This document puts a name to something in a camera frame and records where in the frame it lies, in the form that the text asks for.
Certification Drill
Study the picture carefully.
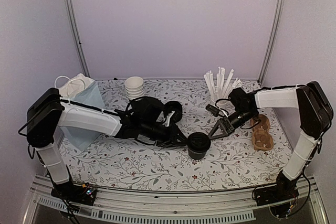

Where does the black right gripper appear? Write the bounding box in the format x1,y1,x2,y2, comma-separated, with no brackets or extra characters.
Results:
207,109,256,141

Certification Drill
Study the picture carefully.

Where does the white cup holding straws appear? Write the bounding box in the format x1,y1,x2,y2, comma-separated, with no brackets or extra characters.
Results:
211,97,231,109

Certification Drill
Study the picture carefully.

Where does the aluminium frame post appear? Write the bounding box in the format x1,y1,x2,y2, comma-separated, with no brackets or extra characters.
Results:
258,0,285,84
65,0,90,76

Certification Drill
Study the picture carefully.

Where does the floral tablecloth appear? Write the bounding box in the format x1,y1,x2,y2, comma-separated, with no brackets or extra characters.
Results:
60,80,292,191

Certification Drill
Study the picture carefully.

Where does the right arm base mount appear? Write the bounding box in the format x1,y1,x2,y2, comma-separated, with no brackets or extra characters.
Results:
251,185,299,219

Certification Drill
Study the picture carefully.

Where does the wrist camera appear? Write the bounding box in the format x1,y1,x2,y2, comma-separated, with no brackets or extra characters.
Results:
163,111,175,127
205,104,228,118

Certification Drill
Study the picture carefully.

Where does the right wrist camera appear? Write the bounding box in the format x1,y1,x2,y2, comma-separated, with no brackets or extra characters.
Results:
205,104,228,118

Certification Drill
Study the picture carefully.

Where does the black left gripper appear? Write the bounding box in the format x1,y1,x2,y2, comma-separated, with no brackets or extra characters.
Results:
140,121,189,148

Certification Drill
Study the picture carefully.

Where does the white paper bag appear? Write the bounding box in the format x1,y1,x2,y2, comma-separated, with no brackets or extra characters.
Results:
54,73,104,152

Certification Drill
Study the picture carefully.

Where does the right aluminium frame post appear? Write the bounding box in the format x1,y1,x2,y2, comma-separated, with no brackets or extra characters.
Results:
258,0,285,84

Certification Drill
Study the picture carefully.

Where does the bundle of white wrapped straws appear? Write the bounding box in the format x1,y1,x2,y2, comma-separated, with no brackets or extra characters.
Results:
203,67,243,102

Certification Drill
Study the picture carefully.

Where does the stack of black lids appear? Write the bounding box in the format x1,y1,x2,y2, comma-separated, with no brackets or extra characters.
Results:
163,101,183,123

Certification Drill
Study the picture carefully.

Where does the front aluminium rail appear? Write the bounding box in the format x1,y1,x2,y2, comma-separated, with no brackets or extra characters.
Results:
23,176,331,223

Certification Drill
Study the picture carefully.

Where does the black paper coffee cup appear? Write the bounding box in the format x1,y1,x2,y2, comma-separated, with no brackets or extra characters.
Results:
188,148,207,161

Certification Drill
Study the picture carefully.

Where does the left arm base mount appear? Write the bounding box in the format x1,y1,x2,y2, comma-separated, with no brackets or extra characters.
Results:
51,181,97,206

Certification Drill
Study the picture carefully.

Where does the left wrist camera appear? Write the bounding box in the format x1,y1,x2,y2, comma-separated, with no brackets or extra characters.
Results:
163,111,175,127

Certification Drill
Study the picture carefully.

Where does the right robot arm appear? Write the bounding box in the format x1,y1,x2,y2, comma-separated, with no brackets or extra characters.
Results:
208,81,334,201

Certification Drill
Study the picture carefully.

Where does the stack of paper cups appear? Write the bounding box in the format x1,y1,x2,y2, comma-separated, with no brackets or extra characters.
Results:
124,76,145,100

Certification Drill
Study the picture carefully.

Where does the brown cardboard cup carrier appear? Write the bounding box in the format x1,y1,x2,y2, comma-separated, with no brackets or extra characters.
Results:
250,114,274,151

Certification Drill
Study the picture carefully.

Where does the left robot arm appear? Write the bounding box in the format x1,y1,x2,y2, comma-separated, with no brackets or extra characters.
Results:
18,88,187,200

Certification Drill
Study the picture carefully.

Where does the left aluminium frame post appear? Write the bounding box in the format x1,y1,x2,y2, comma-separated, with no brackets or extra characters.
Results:
65,0,90,76

